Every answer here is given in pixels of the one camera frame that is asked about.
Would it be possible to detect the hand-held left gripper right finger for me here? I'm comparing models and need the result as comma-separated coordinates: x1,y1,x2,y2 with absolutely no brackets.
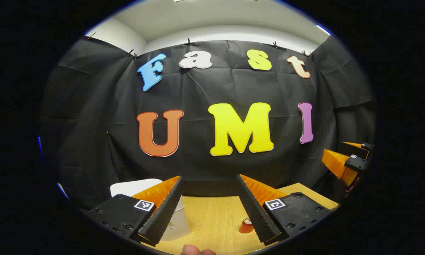
236,174,337,246

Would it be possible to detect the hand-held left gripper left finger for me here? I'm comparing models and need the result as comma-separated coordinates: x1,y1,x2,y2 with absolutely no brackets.
88,175,184,247

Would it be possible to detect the red pop can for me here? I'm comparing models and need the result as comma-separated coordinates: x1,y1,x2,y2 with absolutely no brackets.
239,217,254,234

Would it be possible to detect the white desktop garbage bin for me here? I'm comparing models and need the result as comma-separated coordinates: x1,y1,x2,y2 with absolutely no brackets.
110,178,192,242

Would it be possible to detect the wooden desktop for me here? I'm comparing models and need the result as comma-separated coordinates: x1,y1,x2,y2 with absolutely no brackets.
142,182,340,255

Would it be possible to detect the black backdrop cloth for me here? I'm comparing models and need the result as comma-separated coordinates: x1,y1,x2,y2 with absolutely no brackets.
39,35,378,211

